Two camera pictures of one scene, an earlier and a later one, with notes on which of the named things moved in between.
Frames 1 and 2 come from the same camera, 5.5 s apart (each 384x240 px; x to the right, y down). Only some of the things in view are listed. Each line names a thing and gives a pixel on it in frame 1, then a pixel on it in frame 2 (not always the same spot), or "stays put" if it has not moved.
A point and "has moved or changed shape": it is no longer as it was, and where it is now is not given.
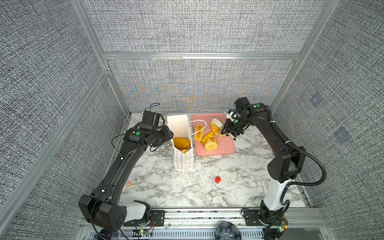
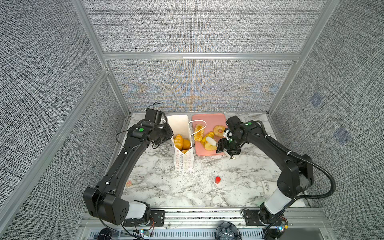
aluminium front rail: (298, 218) stays put
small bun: (216, 125) has moved or changed shape
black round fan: (227, 231) stays put
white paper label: (265, 185) stays put
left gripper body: (162, 135) stays put
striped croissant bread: (198, 137) stays put
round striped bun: (209, 135) to (178, 142)
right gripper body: (236, 127) to (232, 145)
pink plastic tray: (208, 140) stays put
